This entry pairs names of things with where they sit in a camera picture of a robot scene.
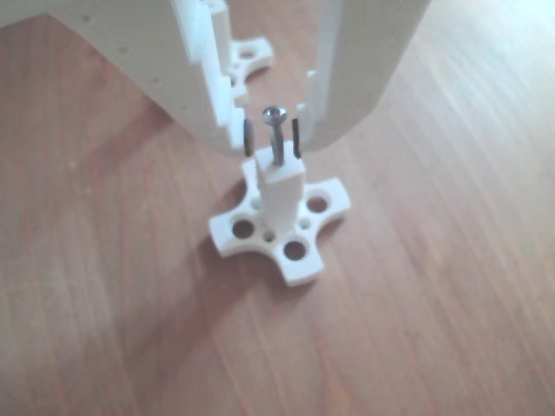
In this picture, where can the small metal screw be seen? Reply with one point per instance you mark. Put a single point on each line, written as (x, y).
(277, 143)

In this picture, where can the white cross-base post stand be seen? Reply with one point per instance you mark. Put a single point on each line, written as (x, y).
(256, 54)
(282, 195)

